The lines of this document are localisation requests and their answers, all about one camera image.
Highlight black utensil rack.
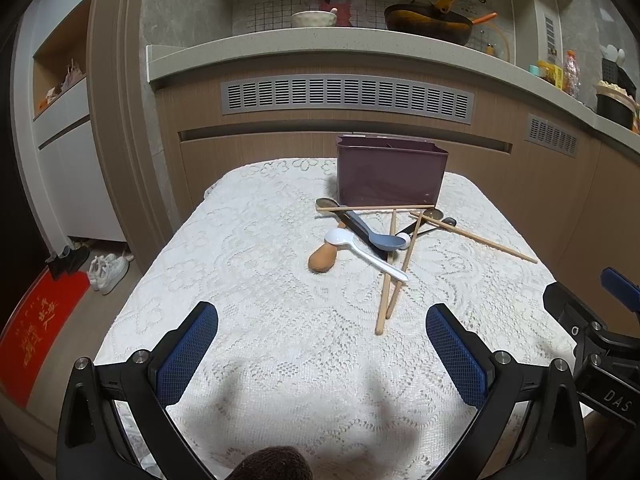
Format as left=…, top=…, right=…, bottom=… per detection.
left=600, top=44, right=637, bottom=99

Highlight small grey vent grille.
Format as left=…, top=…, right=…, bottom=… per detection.
left=525, top=114, right=578, bottom=157

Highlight wooden rice spoon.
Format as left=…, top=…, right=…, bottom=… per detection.
left=307, top=243, right=338, bottom=273

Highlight white plastic spoon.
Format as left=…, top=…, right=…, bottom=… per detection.
left=324, top=228, right=409, bottom=283

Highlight blue grey plastic spoon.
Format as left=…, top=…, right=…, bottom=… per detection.
left=346, top=211, right=408, bottom=252

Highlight left hand in knit glove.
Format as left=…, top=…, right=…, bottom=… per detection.
left=227, top=446, right=314, bottom=480

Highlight white ceramic bowl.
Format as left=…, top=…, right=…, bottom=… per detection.
left=291, top=8, right=338, bottom=28

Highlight black round container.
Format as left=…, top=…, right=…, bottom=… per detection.
left=594, top=80, right=636, bottom=130

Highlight wooden chopstick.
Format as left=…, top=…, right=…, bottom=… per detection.
left=316, top=205, right=435, bottom=212
left=374, top=209, right=397, bottom=336
left=385, top=209, right=424, bottom=320
left=426, top=218, right=538, bottom=263

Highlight orange capped bottle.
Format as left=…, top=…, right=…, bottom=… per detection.
left=563, top=50, right=580, bottom=99

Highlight purple utensil holder box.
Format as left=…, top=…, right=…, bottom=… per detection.
left=336, top=134, right=448, bottom=206

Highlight red door mat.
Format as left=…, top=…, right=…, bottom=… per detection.
left=1, top=269, right=90, bottom=408

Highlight black orange frying pan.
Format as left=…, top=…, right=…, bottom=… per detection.
left=384, top=0, right=498, bottom=46

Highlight black handled steel spoon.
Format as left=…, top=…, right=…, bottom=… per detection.
left=396, top=208, right=444, bottom=240
left=316, top=197, right=390, bottom=259

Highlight white sneakers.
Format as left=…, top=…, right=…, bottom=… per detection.
left=87, top=254, right=134, bottom=296

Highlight small black metal spoon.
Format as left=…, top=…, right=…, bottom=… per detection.
left=397, top=217, right=457, bottom=243

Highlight grey kitchen countertop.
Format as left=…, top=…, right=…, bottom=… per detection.
left=145, top=27, right=639, bottom=155

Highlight white lace tablecloth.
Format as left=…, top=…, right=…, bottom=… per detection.
left=96, top=158, right=574, bottom=479

